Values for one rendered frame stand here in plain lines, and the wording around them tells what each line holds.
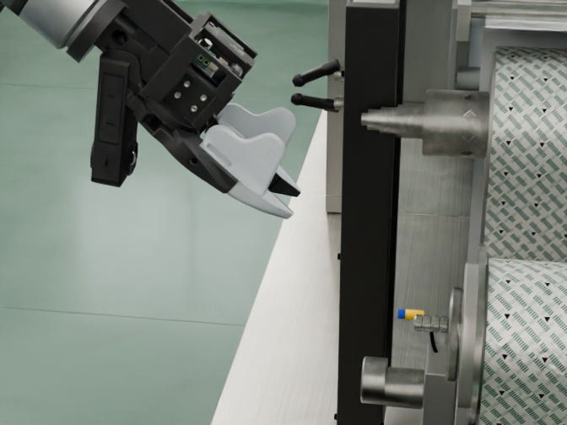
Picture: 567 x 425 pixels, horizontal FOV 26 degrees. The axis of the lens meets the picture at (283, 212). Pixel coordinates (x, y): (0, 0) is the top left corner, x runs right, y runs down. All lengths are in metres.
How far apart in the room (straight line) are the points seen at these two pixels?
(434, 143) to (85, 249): 2.87
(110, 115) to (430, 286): 0.93
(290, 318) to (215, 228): 2.35
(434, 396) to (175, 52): 0.36
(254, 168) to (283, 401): 0.64
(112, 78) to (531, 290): 0.36
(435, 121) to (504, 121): 0.08
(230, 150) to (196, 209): 3.25
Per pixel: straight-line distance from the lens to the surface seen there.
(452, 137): 1.16
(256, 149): 0.93
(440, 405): 1.04
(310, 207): 2.04
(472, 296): 0.95
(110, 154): 0.98
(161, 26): 0.93
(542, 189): 1.13
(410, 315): 1.05
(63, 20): 0.93
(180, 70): 0.92
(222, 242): 3.95
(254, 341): 1.66
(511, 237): 1.15
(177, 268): 3.80
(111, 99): 0.96
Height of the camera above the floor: 1.75
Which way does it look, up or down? 25 degrees down
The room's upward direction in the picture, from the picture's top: straight up
